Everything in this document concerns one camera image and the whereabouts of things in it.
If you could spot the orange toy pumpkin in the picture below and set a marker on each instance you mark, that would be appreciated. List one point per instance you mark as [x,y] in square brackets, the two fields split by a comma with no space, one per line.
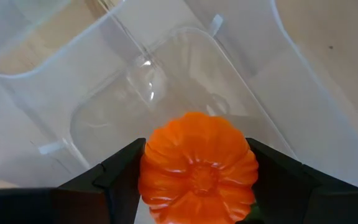
[197,161]

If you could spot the clear plastic tupperware container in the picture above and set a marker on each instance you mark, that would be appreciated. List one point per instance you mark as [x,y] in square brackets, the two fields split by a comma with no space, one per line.
[182,62]

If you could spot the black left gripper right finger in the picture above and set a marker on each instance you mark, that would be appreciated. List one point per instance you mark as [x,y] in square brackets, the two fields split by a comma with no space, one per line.
[306,202]

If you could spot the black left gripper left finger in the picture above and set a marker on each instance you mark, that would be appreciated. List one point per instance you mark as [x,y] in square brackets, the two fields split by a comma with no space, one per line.
[73,205]

